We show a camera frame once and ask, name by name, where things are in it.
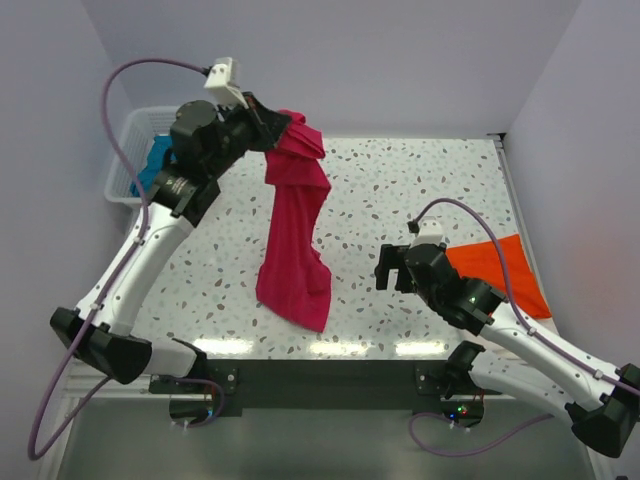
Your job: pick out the aluminium frame rail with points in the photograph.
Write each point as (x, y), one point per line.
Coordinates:
(81, 379)

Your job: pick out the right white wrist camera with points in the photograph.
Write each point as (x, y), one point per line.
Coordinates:
(427, 230)

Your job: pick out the folded orange t shirt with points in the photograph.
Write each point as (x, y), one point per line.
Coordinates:
(481, 260)

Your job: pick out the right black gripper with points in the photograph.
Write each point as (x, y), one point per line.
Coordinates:
(390, 258)

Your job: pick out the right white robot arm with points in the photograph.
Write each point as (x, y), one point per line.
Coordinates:
(597, 399)

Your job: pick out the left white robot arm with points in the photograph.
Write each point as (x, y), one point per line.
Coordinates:
(205, 142)

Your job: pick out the magenta t shirt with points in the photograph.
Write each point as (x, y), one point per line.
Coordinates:
(292, 281)

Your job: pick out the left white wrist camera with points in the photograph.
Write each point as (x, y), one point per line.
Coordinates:
(221, 83)

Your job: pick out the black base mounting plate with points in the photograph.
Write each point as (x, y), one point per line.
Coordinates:
(231, 387)

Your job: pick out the blue t shirt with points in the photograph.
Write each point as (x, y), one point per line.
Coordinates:
(160, 154)

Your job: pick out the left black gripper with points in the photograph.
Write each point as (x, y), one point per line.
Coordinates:
(267, 125)

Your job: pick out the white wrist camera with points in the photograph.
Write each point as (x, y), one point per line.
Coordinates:
(427, 230)
(221, 83)

